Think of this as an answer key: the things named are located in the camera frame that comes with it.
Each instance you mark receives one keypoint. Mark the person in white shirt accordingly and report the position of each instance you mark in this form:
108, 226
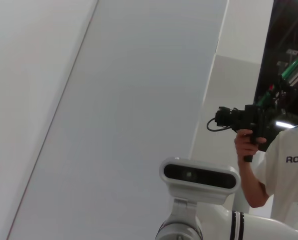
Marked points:
288, 175

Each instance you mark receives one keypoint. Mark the silver robot neck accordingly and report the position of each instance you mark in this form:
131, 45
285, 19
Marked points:
181, 220

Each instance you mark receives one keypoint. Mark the person's bare hand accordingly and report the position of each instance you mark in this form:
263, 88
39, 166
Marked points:
243, 147

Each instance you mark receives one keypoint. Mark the black handheld video camera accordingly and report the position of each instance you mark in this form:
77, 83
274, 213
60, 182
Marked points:
251, 120

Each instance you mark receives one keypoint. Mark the person's bare forearm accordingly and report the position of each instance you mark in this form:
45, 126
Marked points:
252, 185

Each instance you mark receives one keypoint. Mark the silver robot head camera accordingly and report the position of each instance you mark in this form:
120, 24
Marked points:
198, 175

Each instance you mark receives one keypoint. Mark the green metal pole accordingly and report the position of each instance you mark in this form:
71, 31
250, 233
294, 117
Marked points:
292, 66

